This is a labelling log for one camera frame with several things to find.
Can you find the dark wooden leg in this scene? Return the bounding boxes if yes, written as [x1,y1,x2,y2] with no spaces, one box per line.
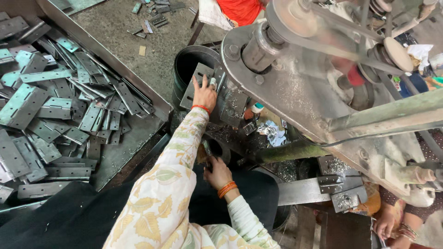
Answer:
[188,10,205,46]

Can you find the crumpled plastic wrapper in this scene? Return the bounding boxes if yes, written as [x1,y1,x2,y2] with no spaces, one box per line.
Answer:
[257,120,287,147]

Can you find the green metal beam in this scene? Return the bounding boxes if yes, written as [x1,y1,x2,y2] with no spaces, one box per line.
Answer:
[329,88,443,133]

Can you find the grey press machine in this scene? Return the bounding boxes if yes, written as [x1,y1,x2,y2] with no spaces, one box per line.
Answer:
[170,0,443,215]

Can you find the pile of grey hinges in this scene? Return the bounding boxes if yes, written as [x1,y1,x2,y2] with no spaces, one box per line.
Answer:
[0,12,156,205]

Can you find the pile of metal shavings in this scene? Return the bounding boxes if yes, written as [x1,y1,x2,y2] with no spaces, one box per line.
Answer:
[273,161,302,182]

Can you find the white cloth bag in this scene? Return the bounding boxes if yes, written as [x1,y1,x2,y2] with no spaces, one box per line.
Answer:
[198,0,239,31]

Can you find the red cloth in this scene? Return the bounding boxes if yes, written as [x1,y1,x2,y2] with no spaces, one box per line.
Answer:
[216,0,267,27]

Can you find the crumpled white rag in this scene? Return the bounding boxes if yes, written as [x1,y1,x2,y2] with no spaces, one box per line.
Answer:
[407,44,434,71]

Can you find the orange bangles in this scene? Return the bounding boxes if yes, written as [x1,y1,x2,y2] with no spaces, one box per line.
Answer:
[217,181,239,199]

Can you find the folded hinge with holes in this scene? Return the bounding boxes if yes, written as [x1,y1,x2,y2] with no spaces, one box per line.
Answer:
[317,175,344,194]

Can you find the metal die block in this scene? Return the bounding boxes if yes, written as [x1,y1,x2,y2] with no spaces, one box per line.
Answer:
[220,89,249,128]

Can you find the large metal tray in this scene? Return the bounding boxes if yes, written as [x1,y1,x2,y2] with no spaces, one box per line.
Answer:
[0,0,174,215]

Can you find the spinning machine flywheel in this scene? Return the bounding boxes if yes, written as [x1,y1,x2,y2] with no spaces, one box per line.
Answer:
[266,0,416,75]

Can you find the person's black clothed lap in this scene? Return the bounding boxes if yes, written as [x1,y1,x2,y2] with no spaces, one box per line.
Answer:
[0,166,281,249]

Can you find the flat metal chute plate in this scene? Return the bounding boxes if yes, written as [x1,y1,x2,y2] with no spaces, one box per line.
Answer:
[278,175,364,206]

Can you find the scattered hinge pieces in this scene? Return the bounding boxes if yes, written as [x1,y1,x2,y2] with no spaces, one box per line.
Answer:
[126,0,198,39]

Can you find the green metal bar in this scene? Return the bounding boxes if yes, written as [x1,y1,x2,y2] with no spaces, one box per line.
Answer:
[256,140,329,164]

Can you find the person's left hand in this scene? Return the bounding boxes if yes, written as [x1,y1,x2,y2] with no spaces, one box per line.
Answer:
[192,75,218,111]

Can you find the black round drum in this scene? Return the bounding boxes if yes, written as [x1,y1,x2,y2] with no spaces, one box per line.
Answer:
[172,45,225,111]

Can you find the grey metal hinge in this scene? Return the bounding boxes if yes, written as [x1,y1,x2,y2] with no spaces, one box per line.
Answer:
[179,62,227,111]

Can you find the person's right hand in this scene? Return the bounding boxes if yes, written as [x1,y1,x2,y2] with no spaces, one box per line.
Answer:
[203,156,236,191]

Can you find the hinge covered with shavings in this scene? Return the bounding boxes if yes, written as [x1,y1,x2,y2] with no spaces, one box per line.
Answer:
[330,187,368,213]

